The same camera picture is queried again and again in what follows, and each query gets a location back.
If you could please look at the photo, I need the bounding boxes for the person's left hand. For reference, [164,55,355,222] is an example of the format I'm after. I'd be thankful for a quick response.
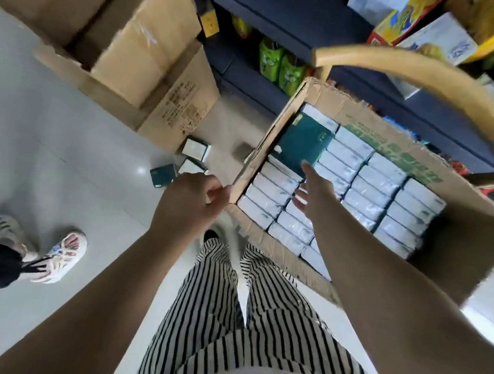
[148,168,234,247]

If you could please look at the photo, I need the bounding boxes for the person's right hand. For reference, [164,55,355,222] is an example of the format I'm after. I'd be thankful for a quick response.
[289,159,352,231]

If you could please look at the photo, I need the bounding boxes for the cardboard box with green print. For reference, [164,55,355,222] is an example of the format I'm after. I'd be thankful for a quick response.
[217,70,494,326]

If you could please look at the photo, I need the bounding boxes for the person's right forearm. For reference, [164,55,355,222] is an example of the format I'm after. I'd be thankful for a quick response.
[293,199,494,374]

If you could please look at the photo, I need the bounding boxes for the person's left forearm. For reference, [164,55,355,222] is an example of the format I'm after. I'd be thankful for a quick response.
[0,211,212,374]

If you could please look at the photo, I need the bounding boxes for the small white packet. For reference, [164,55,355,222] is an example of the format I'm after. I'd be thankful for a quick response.
[177,157,209,178]
[181,136,212,164]

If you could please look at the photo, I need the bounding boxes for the small dark green packet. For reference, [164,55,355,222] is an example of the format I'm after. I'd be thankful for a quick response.
[148,161,180,191]

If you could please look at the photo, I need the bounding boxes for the rows of white packets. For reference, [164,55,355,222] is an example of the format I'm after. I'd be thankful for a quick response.
[229,97,456,293]

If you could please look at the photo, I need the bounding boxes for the green snack bag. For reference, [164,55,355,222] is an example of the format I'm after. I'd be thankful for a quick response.
[276,53,309,98]
[256,37,286,84]

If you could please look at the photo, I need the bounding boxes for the black and white striped trousers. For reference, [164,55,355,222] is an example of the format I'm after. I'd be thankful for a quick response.
[132,231,412,374]

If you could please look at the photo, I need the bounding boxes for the open empty brown cardboard box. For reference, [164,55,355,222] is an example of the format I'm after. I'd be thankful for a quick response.
[24,0,230,158]

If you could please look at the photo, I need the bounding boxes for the yellow snack packet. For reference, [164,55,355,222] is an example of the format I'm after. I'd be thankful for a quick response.
[229,14,255,40]

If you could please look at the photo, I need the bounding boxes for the yellow shelf tag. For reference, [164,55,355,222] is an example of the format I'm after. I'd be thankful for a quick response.
[199,8,222,40]

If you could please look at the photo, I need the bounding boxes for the dark blue shelf unit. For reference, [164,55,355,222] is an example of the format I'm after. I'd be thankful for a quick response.
[160,0,494,215]

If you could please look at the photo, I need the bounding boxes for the colourful red yellow box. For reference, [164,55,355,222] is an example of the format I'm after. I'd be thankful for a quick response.
[366,0,447,53]

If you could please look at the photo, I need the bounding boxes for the white and blue box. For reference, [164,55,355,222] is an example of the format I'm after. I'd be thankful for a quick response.
[345,0,415,31]

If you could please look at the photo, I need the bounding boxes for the white box with yellow picture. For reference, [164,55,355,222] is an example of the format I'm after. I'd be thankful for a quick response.
[386,7,482,107]

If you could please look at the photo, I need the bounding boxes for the large yellow package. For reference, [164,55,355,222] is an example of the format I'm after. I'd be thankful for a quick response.
[438,0,494,67]

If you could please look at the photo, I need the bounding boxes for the tan curved wooden rail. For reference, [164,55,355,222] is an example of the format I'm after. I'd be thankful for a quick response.
[299,39,494,194]

